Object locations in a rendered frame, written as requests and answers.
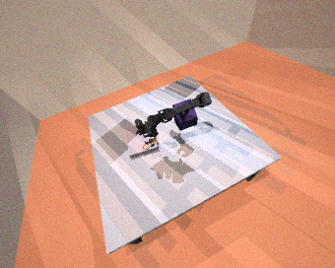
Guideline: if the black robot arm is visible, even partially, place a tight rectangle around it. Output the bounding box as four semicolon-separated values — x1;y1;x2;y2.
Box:
146;92;212;137

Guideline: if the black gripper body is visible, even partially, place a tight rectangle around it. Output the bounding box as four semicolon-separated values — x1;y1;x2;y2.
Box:
134;119;150;130

